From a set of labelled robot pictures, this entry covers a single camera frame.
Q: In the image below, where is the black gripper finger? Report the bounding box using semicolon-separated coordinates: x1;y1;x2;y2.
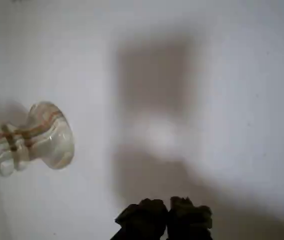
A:
114;198;169;240
166;195;214;240

